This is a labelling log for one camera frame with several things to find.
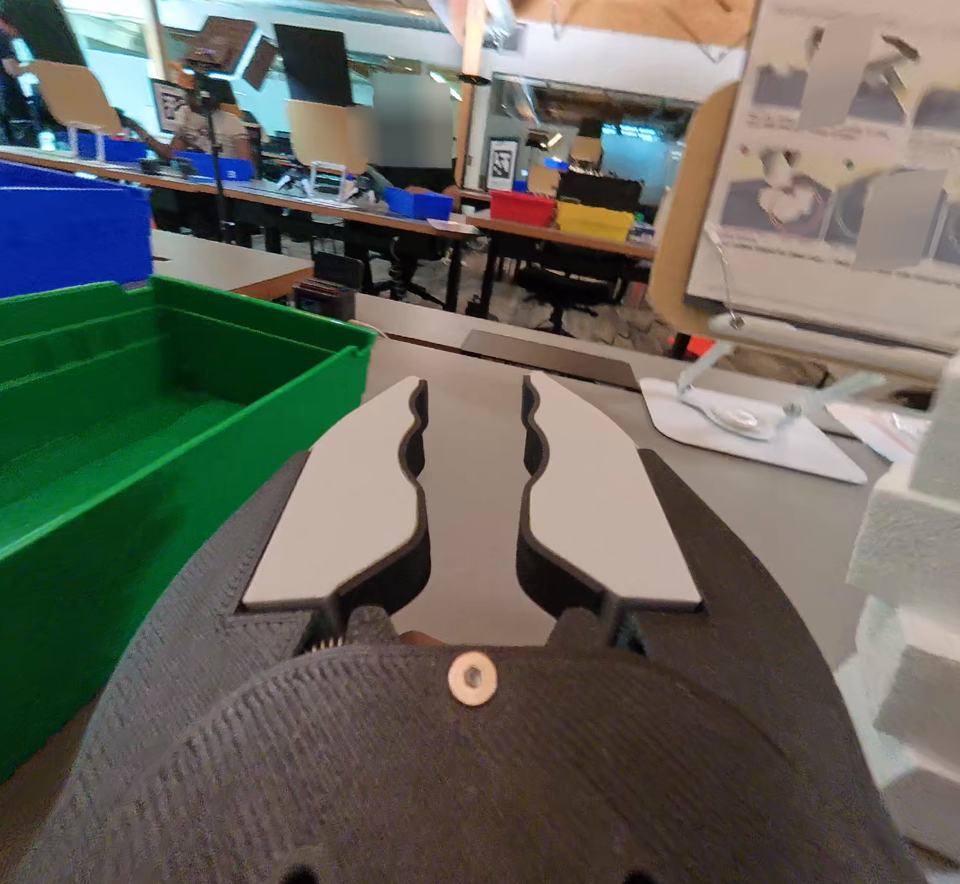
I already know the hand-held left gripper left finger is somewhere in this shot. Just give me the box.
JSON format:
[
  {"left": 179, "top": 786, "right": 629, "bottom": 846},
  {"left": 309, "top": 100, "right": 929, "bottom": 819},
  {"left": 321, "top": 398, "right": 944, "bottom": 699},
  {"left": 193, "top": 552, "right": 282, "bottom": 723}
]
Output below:
[{"left": 241, "top": 374, "right": 434, "bottom": 641}]

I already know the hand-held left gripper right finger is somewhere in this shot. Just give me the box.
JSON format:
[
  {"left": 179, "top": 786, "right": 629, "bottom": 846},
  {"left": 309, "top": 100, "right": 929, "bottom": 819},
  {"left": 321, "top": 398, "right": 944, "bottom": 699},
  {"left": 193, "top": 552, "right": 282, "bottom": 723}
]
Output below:
[{"left": 514, "top": 371, "right": 708, "bottom": 645}]

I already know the white foam cube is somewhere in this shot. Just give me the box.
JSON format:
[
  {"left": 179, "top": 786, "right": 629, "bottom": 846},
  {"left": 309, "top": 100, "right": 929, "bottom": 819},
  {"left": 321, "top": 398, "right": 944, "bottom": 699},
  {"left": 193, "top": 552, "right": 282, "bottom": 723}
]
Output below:
[
  {"left": 853, "top": 594, "right": 960, "bottom": 743},
  {"left": 831, "top": 644, "right": 960, "bottom": 866},
  {"left": 846, "top": 464, "right": 960, "bottom": 604},
  {"left": 909, "top": 352, "right": 960, "bottom": 503}
]

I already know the green plastic bin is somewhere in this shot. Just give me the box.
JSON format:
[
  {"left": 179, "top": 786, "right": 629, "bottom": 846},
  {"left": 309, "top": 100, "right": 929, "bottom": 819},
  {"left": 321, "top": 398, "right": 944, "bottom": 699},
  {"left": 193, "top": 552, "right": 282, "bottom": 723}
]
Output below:
[{"left": 0, "top": 275, "right": 378, "bottom": 784}]

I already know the small black device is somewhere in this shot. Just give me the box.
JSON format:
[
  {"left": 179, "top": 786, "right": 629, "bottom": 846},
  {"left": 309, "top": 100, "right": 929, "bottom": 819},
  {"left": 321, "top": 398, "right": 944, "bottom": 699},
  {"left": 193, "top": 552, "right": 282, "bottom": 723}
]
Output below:
[{"left": 291, "top": 252, "right": 357, "bottom": 320}]

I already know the black office chair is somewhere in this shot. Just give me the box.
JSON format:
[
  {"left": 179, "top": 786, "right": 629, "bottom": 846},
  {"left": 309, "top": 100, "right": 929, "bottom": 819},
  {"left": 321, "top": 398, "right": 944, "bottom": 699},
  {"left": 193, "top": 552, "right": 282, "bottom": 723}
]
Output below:
[{"left": 517, "top": 265, "right": 650, "bottom": 336}]

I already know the beige table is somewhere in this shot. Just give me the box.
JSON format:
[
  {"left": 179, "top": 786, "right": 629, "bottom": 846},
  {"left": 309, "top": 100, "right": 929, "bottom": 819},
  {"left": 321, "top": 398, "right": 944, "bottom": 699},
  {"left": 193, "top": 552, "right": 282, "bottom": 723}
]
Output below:
[{"left": 150, "top": 228, "right": 316, "bottom": 300}]

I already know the yellow plastic bin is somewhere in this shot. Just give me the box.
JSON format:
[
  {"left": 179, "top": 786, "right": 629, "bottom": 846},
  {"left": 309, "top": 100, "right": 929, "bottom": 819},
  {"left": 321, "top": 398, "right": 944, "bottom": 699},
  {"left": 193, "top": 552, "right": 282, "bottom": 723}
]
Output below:
[{"left": 556, "top": 200, "right": 636, "bottom": 240}]

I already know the clear plastic packet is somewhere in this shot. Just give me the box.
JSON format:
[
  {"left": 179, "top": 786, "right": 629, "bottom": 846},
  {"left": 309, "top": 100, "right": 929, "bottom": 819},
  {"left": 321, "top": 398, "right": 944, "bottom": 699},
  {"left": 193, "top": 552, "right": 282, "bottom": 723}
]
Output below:
[{"left": 825, "top": 400, "right": 939, "bottom": 464}]

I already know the red plastic bin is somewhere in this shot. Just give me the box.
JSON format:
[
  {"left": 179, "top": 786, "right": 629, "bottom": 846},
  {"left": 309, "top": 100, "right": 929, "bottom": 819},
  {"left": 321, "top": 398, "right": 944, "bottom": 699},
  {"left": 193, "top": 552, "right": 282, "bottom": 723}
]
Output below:
[{"left": 489, "top": 190, "right": 560, "bottom": 227}]

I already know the long wooden table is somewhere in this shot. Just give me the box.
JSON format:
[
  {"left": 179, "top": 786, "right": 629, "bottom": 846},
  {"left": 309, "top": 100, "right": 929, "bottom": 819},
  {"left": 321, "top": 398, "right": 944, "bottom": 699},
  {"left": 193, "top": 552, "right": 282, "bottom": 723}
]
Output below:
[{"left": 0, "top": 145, "right": 481, "bottom": 315}]

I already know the large blue plastic bin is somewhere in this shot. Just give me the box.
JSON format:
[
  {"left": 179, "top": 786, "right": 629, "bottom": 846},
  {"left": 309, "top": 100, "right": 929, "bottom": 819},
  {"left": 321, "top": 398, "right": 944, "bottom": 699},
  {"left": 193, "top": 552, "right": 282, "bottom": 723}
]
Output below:
[{"left": 0, "top": 160, "right": 155, "bottom": 300}]

